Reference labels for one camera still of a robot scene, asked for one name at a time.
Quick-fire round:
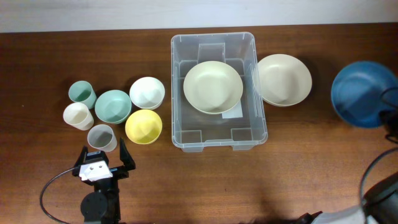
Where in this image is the clear plastic storage bin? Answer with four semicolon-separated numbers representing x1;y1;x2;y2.
171;32;268;152

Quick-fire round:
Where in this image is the green cup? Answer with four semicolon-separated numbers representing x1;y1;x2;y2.
68;80;97;110

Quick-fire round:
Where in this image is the dark blue plate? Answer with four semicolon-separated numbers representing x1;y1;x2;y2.
331;61;397;128

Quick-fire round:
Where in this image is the white label in bin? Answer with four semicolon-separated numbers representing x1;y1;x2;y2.
221;101;243;119

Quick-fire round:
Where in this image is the left black cable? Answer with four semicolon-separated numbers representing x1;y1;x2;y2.
39;167;81;224

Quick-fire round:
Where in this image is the yellow bowl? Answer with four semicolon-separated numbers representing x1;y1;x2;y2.
125;110;163;144

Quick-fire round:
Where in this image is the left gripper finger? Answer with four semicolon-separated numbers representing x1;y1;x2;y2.
119;138;136;171
74;146;88;167

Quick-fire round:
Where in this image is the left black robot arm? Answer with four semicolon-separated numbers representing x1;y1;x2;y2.
72;139;136;223

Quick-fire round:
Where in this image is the white bowl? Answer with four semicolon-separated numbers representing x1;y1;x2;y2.
129;77;165;110

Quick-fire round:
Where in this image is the green bowl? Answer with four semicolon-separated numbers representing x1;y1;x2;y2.
95;90;132;124

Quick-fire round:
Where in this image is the cream plate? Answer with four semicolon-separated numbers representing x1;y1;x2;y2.
183;61;244;114

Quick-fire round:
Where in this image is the beige plate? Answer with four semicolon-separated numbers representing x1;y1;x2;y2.
257;54;312;107

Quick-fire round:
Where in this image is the grey cup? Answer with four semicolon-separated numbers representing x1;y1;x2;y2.
87;124;118;152

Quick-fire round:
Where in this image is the cream cup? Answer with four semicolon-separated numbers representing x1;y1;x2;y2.
63;103;94;131

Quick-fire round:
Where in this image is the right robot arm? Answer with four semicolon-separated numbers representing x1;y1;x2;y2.
293;147;397;223

